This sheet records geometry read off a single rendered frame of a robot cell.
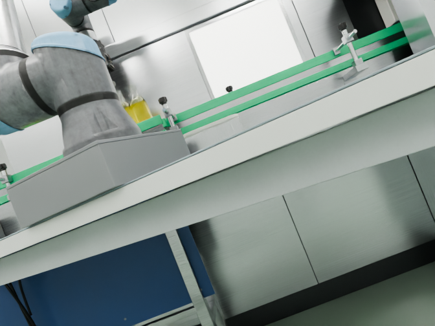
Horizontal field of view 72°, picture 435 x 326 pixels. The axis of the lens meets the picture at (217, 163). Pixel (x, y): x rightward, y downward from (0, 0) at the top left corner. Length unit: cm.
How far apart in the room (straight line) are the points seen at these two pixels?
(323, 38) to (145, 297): 124
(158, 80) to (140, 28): 26
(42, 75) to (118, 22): 92
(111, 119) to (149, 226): 20
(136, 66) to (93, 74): 79
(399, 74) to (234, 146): 19
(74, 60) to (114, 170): 23
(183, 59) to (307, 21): 56
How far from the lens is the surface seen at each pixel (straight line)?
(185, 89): 132
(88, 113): 58
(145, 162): 53
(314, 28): 147
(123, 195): 48
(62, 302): 125
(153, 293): 113
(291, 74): 117
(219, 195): 44
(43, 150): 154
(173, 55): 137
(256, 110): 110
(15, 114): 67
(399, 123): 39
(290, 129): 35
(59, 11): 126
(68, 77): 61
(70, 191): 54
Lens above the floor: 72
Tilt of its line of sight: 1 degrees up
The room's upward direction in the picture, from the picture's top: 22 degrees counter-clockwise
